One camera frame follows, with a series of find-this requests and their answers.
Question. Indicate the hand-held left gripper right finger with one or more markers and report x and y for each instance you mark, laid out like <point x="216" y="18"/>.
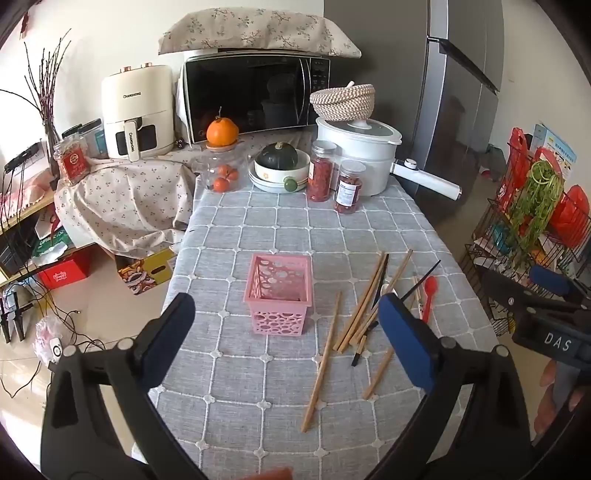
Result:
<point x="406" y="344"/>

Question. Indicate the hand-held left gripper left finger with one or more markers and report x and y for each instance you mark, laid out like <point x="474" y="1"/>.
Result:
<point x="170" y="333"/>

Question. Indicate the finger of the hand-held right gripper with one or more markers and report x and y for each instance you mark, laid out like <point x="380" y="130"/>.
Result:
<point x="512" y="290"/>
<point x="549" y="280"/>

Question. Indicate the pink plastic basket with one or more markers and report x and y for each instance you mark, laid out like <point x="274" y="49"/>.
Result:
<point x="279" y="318"/>

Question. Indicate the person's right hand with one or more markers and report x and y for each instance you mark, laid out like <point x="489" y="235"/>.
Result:
<point x="550" y="385"/>

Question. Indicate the red plastic spoon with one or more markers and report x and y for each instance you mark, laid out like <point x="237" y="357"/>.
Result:
<point x="429" y="295"/>

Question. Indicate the black chopstick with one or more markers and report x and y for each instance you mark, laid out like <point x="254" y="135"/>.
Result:
<point x="381" y="281"/>
<point x="420" y="280"/>

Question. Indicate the cartoon print cardboard box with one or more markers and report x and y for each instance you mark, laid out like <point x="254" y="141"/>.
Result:
<point x="143" y="272"/>

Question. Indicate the red plastic bag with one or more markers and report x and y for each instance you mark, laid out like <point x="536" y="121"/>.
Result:
<point x="515" y="166"/>
<point x="572" y="214"/>

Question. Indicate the green vegetables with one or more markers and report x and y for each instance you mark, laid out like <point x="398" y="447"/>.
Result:
<point x="538" y="198"/>

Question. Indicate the white floor device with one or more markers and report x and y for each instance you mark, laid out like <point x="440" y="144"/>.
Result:
<point x="55" y="348"/>

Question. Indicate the red box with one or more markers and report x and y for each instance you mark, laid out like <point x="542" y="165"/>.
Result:
<point x="64" y="273"/>

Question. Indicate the blue and yellow box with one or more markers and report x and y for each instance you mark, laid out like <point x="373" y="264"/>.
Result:
<point x="556" y="145"/>

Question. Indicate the floral cabinet cloth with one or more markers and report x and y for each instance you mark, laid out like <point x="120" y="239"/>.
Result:
<point x="134" y="198"/>

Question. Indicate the small tangerine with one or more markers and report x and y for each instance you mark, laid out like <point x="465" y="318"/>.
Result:
<point x="220" y="184"/>
<point x="232" y="175"/>
<point x="223" y="170"/>

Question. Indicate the clear glass jar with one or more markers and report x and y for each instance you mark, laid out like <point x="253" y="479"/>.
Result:
<point x="207" y="166"/>

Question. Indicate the white casserole dish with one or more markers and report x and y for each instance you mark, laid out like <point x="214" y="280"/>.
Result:
<point x="277" y="180"/>

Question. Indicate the wooden shelf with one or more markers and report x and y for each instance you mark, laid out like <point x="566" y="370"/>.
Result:
<point x="23" y="217"/>

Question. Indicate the tall goji berry jar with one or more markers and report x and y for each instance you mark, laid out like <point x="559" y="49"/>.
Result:
<point x="321" y="175"/>

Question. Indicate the white electric cooking pot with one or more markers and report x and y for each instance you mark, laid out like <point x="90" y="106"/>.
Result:
<point x="364" y="157"/>

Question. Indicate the red label jar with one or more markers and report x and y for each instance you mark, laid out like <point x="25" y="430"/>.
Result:
<point x="73" y="161"/>

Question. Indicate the dark green pumpkin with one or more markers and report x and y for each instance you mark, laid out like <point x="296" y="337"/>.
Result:
<point x="277" y="156"/>

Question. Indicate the grey refrigerator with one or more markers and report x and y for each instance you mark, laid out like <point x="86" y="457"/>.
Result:
<point x="452" y="92"/>

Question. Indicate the large orange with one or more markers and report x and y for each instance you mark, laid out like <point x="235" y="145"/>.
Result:
<point x="222" y="131"/>

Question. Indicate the dark lid container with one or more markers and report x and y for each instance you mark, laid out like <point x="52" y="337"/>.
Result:
<point x="92" y="136"/>
<point x="70" y="130"/>

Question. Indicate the cream air fryer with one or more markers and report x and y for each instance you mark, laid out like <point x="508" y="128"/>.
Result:
<point x="136" y="106"/>

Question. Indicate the black microwave oven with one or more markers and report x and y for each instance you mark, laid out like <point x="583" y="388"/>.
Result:
<point x="244" y="97"/>

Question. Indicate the dried twigs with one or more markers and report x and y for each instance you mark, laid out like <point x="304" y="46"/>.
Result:
<point x="48" y="87"/>

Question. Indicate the floral cloth cover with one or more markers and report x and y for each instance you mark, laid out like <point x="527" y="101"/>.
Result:
<point x="258" y="30"/>

